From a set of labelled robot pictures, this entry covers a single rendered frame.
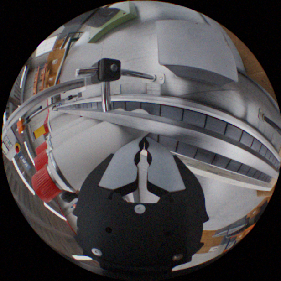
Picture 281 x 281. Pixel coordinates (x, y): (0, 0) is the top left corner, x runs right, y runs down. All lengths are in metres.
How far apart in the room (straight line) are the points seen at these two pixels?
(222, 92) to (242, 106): 0.06
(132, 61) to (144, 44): 0.06
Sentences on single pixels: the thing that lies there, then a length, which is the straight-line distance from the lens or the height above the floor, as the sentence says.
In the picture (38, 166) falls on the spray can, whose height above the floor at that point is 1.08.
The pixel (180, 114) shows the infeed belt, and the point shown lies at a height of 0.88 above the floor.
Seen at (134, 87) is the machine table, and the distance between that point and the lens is 0.24.
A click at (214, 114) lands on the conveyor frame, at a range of 0.15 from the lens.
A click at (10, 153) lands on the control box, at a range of 0.64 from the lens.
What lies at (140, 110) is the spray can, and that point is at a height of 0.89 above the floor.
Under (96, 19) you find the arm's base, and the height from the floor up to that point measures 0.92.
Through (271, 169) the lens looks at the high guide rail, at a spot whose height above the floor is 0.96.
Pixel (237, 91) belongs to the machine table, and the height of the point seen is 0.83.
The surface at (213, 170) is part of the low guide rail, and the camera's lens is 0.16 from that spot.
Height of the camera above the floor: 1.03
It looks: 46 degrees down
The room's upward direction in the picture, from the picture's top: 129 degrees counter-clockwise
